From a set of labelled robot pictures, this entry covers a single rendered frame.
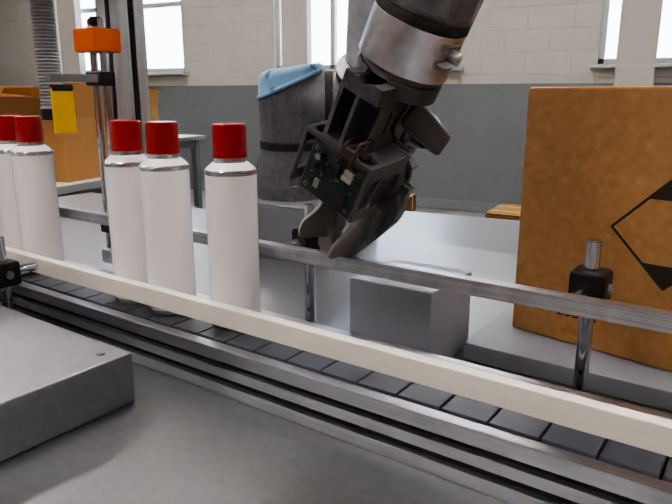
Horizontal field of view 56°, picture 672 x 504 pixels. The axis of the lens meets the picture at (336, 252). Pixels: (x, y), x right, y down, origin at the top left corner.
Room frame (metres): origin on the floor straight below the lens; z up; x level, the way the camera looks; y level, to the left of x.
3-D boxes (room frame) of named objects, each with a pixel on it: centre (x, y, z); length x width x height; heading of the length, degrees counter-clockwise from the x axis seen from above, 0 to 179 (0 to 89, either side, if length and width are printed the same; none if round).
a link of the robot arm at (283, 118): (1.17, 0.07, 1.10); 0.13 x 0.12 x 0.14; 93
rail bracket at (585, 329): (0.50, -0.20, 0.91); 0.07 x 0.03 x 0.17; 144
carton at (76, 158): (2.64, 1.15, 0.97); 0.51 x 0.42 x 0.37; 159
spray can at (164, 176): (0.67, 0.18, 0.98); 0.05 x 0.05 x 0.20
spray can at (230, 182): (0.63, 0.10, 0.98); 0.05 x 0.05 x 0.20
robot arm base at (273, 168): (1.18, 0.08, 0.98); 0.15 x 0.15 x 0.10
